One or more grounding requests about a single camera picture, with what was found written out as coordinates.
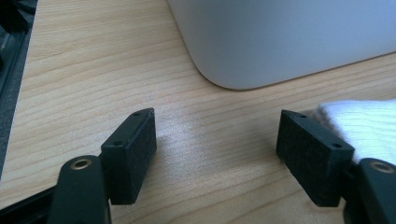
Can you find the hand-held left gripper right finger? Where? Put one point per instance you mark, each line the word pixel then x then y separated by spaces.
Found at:
pixel 311 161

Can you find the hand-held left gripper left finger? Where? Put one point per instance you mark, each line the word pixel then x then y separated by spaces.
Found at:
pixel 130 161

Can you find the small white packet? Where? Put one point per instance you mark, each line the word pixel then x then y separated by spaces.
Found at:
pixel 364 130

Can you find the white compartment organizer box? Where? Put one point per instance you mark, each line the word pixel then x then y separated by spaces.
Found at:
pixel 280 40

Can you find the metal floor rail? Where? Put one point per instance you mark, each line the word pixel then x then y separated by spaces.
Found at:
pixel 12 87

